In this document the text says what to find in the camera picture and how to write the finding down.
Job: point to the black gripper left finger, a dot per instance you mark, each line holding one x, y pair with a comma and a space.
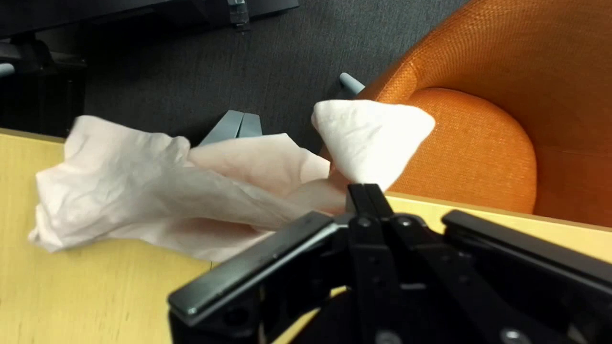
255, 280

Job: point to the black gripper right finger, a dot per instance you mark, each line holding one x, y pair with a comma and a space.
509, 274

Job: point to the peach shirt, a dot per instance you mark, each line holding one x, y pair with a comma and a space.
140, 185

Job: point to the white table leg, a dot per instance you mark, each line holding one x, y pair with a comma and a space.
232, 127

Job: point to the orange fabric chair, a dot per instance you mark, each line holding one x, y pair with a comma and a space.
509, 83

